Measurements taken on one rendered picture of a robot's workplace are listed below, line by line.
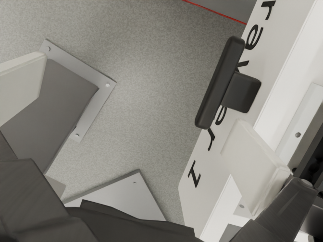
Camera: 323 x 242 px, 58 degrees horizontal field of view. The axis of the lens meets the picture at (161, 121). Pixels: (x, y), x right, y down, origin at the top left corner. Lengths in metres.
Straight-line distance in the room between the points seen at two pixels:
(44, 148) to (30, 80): 0.45
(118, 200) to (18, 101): 1.19
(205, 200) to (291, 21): 0.16
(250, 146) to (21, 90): 0.13
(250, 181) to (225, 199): 0.08
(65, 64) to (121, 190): 0.58
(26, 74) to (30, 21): 1.03
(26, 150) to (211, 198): 0.41
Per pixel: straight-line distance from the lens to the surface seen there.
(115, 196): 1.33
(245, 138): 0.18
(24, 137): 0.63
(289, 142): 0.34
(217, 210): 0.25
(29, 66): 0.17
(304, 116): 0.33
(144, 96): 1.16
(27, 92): 0.18
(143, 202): 1.34
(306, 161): 0.33
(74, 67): 1.16
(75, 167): 1.32
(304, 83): 0.34
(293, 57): 0.22
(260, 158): 0.16
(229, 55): 0.22
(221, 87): 0.22
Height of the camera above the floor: 1.12
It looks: 70 degrees down
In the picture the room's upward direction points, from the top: 171 degrees clockwise
